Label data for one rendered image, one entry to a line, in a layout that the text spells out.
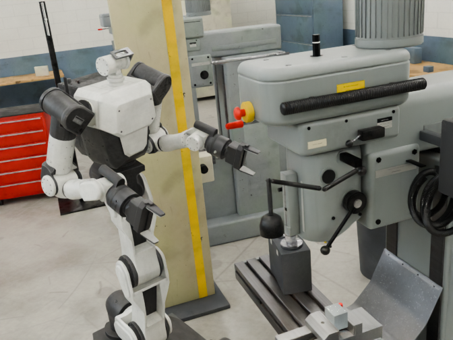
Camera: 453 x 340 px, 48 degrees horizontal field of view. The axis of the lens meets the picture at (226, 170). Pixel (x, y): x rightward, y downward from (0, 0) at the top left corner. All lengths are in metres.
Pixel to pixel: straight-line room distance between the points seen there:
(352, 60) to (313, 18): 7.33
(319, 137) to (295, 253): 0.70
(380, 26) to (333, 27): 7.40
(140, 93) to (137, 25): 1.23
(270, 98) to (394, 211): 0.58
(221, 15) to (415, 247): 8.45
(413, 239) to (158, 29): 1.91
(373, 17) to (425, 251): 0.84
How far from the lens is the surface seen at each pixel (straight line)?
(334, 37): 9.01
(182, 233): 3.50
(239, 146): 1.99
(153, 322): 2.34
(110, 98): 1.85
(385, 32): 1.60
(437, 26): 7.52
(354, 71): 1.48
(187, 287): 3.70
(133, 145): 1.95
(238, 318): 3.59
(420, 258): 1.99
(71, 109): 1.77
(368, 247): 3.81
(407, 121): 1.65
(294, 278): 2.11
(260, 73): 1.40
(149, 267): 2.18
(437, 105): 1.71
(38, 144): 5.98
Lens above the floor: 2.11
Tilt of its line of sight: 20 degrees down
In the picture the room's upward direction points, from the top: 6 degrees counter-clockwise
